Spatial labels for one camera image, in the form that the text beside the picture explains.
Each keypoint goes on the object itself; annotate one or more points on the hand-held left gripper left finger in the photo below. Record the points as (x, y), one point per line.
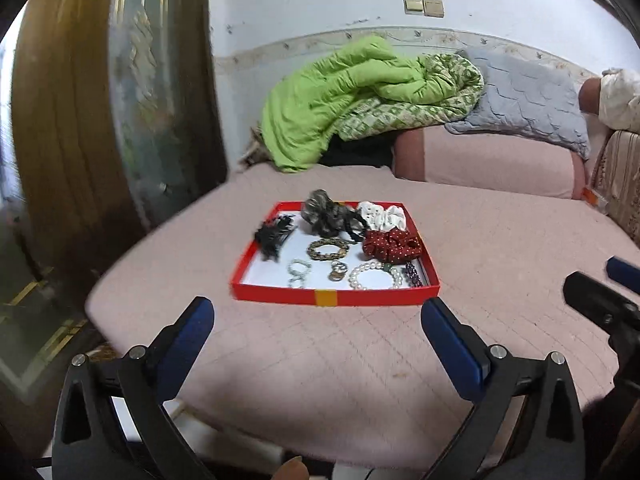
(187, 345)

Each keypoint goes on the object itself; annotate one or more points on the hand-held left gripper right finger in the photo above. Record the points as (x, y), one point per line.
(450, 345)

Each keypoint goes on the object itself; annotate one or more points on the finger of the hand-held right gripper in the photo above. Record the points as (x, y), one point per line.
(625, 270)
(595, 300)

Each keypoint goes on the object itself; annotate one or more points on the red shallow tray box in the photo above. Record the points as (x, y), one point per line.
(280, 287)

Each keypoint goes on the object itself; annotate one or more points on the red polka dot scrunchie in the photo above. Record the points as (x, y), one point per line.
(392, 245)

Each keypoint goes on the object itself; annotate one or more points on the black hair clip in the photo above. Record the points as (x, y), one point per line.
(272, 237)

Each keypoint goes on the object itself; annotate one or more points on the orange white small box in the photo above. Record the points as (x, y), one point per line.
(594, 198)

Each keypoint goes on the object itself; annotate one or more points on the striped beige cushion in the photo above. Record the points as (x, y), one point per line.
(620, 180)

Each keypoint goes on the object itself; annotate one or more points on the white cherry print scrunchie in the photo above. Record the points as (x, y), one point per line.
(382, 215)

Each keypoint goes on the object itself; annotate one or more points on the pink bolster pillow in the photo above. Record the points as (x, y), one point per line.
(490, 165)

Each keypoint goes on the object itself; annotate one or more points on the white cloth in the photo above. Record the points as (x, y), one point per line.
(622, 97)

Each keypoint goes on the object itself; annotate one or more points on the grey black organza scrunchie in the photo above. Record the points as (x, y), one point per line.
(325, 215)

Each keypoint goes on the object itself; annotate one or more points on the grey quilted pillow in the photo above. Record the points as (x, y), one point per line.
(525, 95)

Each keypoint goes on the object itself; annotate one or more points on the beige patterned cloth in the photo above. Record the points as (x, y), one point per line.
(255, 147)

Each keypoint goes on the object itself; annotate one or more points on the dark cloth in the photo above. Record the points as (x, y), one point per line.
(355, 152)

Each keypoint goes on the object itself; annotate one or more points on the wooden door with glass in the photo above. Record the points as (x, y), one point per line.
(90, 110)

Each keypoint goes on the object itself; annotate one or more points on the green quilt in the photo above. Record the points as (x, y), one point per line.
(340, 95)

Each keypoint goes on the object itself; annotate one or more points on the gold wall switch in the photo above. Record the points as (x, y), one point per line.
(434, 7)
(413, 5)

